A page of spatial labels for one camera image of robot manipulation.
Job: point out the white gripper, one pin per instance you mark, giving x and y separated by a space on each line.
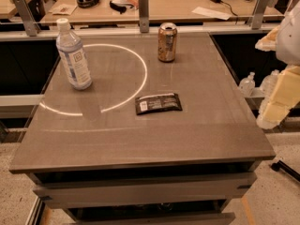
290 37

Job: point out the black rxbar chocolate wrapper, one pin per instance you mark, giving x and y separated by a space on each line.
157 103

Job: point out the small clear sanitizer bottle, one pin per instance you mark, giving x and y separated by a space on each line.
247 85

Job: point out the white paper sheet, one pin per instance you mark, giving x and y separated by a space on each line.
211 13

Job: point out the black chair base leg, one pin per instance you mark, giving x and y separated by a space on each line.
280 165

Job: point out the brown soda can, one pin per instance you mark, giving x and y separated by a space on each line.
167 37

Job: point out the grey drawer cabinet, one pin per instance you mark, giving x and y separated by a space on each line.
152 194

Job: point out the clear plastic water bottle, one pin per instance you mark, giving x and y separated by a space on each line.
73 57

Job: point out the paper packet on desk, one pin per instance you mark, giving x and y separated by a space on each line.
63 9

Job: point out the grey metal bracket right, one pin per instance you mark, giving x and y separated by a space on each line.
256 20

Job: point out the grey metal bracket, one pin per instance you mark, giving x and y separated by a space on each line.
256 20
144 16
30 25

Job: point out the grey metal bracket middle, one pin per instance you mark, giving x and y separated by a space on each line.
144 16

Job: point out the grey metal bracket left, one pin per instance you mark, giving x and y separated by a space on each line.
30 25

